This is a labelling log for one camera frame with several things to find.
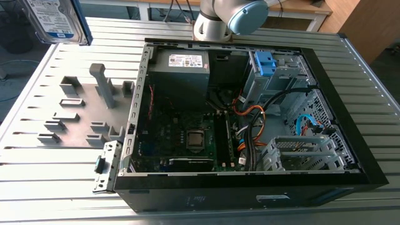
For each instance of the hard disk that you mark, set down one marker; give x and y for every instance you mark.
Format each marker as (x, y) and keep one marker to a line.
(52, 21)

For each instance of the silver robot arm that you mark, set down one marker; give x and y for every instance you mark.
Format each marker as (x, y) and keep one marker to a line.
(212, 23)

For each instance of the silver disk bay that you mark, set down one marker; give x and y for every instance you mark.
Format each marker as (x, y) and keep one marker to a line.
(307, 153)

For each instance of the CPU socket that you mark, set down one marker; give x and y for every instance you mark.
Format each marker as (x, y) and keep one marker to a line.
(195, 138)

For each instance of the grey power supply unit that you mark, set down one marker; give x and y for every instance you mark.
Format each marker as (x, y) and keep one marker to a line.
(182, 89)

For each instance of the black RAM slot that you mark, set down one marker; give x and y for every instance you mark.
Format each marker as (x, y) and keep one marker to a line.
(220, 140)
(230, 140)

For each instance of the green motherboard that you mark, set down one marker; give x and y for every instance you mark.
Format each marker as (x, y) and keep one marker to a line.
(166, 138)

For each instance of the black graphics card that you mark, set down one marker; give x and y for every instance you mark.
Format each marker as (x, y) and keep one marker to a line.
(191, 164)

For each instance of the grey metal drive cage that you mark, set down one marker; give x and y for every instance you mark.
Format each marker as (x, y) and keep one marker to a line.
(275, 82)

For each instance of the blue drive cage latch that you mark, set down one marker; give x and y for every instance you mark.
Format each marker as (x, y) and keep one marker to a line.
(268, 70)
(264, 58)

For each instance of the black open PC case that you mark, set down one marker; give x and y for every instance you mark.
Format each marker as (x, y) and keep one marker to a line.
(219, 197)

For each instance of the grey parts rack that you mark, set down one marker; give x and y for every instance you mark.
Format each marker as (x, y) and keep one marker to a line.
(82, 105)

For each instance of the wooden cabinet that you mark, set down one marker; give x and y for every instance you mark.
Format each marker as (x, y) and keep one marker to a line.
(368, 28)

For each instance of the black office chair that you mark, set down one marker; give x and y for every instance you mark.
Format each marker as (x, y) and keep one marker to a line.
(12, 35)

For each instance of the silver expansion slot bracket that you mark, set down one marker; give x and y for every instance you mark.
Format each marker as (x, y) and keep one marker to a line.
(110, 150)

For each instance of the blue bracket latch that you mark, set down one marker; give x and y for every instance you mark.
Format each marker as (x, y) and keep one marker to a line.
(100, 164)

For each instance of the white frame wooden desk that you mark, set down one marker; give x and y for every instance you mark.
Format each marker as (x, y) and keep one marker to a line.
(306, 9)

